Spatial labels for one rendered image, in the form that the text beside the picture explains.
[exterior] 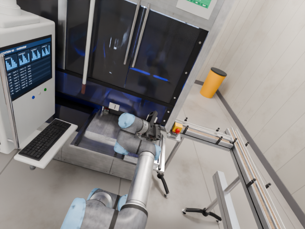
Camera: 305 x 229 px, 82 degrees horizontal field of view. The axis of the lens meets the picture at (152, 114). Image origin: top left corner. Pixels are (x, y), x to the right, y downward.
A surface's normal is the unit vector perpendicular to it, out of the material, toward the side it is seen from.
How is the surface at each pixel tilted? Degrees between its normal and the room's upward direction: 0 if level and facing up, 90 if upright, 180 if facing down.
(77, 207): 6
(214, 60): 90
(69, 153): 90
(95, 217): 1
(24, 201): 0
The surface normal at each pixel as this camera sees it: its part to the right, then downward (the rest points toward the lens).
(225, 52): 0.03, 0.59
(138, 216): 0.59, -0.65
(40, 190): 0.31, -0.77
